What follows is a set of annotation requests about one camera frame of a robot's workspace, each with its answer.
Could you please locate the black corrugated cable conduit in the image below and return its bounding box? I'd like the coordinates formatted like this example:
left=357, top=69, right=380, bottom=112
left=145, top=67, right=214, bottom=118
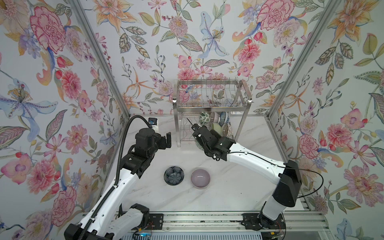
left=76, top=115, right=154, bottom=240

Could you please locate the steel two-tier dish rack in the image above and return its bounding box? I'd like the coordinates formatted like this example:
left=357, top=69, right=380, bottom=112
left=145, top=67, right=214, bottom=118
left=172, top=80, right=253, bottom=147

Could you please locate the brown white patterned bowl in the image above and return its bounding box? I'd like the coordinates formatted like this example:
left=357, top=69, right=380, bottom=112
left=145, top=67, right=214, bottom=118
left=222, top=123, right=233, bottom=139

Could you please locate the aluminium corner post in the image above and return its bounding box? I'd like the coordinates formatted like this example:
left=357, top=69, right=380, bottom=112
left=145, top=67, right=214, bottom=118
left=69, top=0, right=130, bottom=119
left=265, top=0, right=340, bottom=120

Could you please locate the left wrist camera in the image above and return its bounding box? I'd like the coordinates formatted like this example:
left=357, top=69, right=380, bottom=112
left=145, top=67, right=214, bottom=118
left=148, top=118, right=159, bottom=133

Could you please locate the purple ribbed bowl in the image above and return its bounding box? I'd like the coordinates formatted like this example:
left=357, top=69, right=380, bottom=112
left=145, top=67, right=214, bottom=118
left=210, top=112, right=220, bottom=123

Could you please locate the left aluminium corner post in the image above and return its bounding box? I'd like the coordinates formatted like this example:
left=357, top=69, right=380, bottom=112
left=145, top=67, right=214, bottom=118
left=69, top=0, right=130, bottom=119

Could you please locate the dark blue flower bowl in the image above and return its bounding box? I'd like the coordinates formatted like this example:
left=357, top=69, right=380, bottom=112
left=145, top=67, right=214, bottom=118
left=164, top=166, right=185, bottom=186

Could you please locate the right aluminium corner post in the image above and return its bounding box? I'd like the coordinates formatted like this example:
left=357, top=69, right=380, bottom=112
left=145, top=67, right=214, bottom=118
left=265, top=0, right=340, bottom=120

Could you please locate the light green bowl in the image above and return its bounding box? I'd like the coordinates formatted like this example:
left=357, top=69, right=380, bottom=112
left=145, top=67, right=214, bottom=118
left=211, top=123, right=222, bottom=135

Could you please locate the green white patterned bowl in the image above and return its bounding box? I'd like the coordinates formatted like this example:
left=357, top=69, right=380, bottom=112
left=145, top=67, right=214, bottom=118
left=195, top=140, right=204, bottom=151

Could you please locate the blue floral bowl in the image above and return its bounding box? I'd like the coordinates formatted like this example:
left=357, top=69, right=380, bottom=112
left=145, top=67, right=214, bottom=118
left=219, top=112, right=230, bottom=127

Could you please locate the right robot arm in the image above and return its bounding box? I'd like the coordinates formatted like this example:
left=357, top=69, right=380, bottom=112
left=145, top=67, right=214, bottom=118
left=192, top=124, right=302, bottom=231

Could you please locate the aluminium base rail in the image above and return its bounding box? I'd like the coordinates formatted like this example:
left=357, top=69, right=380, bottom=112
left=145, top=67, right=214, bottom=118
left=73, top=210, right=331, bottom=233

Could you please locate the green leaf pattern bowl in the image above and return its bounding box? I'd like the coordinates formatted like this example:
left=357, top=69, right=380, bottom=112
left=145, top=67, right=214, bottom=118
left=199, top=112, right=211, bottom=126

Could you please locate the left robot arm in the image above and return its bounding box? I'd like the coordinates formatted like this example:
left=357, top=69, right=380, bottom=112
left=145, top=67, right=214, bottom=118
left=64, top=128, right=172, bottom=240

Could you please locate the lilac plain bowl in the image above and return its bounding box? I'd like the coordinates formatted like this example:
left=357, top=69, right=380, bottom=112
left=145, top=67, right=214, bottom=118
left=191, top=169, right=211, bottom=189

